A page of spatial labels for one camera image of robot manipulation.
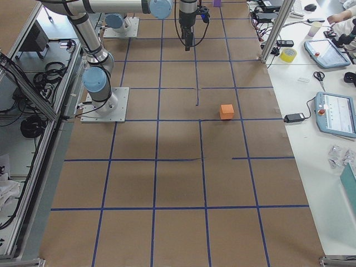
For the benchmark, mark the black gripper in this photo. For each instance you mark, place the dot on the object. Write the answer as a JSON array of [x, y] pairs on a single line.
[[186, 19]]

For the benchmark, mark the orange foam cube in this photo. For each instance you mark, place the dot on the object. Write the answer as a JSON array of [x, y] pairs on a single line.
[[226, 112]]

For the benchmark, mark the person hand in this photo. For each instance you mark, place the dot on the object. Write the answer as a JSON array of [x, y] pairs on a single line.
[[336, 18]]

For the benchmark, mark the purple foam cube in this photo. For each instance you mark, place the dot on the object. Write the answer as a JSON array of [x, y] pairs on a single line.
[[216, 3]]

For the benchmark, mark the black remote device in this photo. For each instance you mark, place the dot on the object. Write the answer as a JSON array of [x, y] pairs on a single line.
[[284, 43]]

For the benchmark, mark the yellow tape roll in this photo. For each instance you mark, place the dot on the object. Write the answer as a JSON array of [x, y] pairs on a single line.
[[288, 55]]

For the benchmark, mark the white paper cup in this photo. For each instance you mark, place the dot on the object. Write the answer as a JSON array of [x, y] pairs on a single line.
[[314, 28]]

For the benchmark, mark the upper blue teach pendant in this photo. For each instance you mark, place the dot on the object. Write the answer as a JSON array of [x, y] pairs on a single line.
[[325, 53]]

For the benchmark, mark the blue teach pendant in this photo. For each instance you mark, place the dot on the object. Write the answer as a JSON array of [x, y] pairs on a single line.
[[325, 53], [335, 114]]

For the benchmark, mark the black power adapter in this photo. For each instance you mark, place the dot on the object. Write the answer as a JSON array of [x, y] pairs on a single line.
[[294, 117]]

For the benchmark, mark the black control box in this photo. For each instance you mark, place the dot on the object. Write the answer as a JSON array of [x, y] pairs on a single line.
[[36, 41]]

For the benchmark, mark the lower blue teach pendant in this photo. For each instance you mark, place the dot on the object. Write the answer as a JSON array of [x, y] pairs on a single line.
[[335, 114]]

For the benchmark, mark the teal box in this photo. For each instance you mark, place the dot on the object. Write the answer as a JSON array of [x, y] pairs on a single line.
[[348, 181]]

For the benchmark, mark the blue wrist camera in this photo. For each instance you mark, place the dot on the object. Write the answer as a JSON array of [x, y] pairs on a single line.
[[203, 11]]

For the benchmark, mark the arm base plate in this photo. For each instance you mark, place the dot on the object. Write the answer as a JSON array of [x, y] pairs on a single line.
[[118, 27], [114, 110]]

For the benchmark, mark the aluminium frame post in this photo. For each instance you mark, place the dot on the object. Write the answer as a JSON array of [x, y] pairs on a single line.
[[278, 24]]

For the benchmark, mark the black handled scissors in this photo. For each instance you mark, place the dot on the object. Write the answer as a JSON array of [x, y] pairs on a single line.
[[319, 75]]

